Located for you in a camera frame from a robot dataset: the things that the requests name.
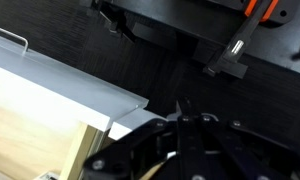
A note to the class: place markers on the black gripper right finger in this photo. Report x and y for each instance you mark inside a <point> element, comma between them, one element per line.
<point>250,150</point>

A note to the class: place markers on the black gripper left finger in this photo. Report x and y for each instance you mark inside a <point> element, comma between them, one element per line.
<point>130,143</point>

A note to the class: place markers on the white front drawer with clamp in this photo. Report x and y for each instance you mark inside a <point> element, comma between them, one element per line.
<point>56,83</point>

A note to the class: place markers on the black pegboard tool panel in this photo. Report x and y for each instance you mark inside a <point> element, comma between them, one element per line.
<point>176,13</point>

